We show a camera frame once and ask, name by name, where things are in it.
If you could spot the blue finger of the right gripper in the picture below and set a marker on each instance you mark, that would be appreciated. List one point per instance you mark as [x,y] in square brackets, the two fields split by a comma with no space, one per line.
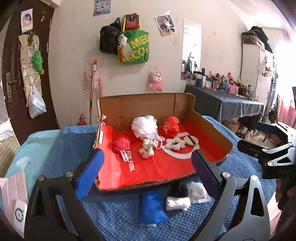
[267,127]
[259,151]

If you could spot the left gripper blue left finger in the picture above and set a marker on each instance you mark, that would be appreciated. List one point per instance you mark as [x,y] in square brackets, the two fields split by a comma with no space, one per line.
[89,174]

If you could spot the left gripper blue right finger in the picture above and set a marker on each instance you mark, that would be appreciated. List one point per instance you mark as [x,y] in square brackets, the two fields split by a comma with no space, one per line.
[208,172]

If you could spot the white translucent pad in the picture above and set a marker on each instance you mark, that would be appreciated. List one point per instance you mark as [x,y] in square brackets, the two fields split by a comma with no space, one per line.
[197,193]

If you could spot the black fuzzy scrunchie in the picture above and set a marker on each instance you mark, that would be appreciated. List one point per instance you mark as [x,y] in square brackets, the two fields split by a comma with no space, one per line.
[179,189]

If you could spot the beige powder puff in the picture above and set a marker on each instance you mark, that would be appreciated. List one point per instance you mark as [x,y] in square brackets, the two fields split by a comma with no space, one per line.
[191,140]

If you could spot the white towel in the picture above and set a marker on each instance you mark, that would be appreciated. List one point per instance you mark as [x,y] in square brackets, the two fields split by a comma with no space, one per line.
[177,203]

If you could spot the white fluffy star scrunchie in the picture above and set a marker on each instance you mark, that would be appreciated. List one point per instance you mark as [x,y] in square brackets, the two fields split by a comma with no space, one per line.
[174,144]

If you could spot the red knitted plush ball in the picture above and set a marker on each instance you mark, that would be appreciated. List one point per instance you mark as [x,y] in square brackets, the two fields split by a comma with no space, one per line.
[121,146]

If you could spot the red mesh bath pouf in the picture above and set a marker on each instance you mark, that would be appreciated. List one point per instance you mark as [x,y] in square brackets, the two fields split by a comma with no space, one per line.
[171,127]

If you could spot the blue sponge cloth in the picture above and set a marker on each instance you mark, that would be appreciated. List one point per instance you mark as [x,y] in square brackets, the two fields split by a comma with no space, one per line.
[151,209]

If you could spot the cream crochet scrunchie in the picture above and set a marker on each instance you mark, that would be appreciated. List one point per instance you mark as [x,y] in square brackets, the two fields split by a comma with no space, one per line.
[147,149]

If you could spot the white mesh bath pouf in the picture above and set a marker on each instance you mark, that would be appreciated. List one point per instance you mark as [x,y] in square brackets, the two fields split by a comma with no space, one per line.
[145,127]

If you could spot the blue knitted blanket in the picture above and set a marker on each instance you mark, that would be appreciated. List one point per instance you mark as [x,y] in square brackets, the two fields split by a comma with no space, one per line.
[53,153]

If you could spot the white wardrobe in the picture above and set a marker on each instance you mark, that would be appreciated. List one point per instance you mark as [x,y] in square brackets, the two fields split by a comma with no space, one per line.
[257,70]

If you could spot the dark cloth covered table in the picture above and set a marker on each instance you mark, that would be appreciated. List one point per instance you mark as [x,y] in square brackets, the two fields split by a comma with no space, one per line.
[222,105]

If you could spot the cosmetics clutter on table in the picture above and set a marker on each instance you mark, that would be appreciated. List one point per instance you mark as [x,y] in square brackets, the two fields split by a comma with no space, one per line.
[223,83]

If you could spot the white round device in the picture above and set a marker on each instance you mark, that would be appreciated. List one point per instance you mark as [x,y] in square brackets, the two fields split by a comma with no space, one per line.
[19,217]

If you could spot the pink notebook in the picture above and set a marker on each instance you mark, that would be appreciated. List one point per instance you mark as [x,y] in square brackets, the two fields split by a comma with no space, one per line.
[13,188]

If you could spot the cardboard box with red lining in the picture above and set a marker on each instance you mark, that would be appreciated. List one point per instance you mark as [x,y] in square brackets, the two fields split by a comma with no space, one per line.
[116,114]

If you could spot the mop stick orange tip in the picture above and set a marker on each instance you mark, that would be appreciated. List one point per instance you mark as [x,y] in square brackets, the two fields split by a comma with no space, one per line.
[91,92]

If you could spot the dark brown door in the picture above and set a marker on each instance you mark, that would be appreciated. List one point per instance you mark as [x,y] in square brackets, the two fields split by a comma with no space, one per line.
[23,125]

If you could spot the plastic bag on door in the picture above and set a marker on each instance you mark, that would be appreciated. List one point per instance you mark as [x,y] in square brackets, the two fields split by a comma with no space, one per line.
[36,103]

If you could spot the suitcase on wardrobe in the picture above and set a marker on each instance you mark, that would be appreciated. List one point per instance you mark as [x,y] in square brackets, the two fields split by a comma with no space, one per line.
[250,37]

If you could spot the pink plush toy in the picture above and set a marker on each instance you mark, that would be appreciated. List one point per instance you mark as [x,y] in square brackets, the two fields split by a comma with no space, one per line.
[156,81]

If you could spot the green plush toy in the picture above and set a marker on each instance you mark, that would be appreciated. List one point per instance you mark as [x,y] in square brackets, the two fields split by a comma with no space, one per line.
[37,62]

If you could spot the green tote bag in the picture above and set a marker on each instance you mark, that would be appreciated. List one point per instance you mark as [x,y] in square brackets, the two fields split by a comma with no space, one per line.
[136,50]

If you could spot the hanging fabric organizer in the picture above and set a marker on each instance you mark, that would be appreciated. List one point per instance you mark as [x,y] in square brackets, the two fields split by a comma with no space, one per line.
[28,44]

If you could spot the black backpack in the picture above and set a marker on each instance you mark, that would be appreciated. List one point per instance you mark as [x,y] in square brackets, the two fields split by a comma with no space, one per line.
[108,41]

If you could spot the red framed picture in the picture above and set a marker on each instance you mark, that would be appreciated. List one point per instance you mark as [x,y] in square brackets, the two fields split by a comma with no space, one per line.
[131,22]

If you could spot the door photo card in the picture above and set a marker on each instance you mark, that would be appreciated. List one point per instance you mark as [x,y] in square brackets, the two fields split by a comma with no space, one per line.
[26,20]

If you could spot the wall mirror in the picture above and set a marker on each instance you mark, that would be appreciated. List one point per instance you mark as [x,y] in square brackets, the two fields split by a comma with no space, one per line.
[191,49]

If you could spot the photo collage on wall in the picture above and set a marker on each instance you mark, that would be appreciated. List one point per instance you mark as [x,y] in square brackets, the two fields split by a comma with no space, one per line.
[165,24]

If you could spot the white bear keychain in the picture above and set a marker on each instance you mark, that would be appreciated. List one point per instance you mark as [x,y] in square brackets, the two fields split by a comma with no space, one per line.
[122,41]

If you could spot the blue poster on wall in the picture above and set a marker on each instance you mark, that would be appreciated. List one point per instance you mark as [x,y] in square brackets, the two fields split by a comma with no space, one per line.
[102,7]

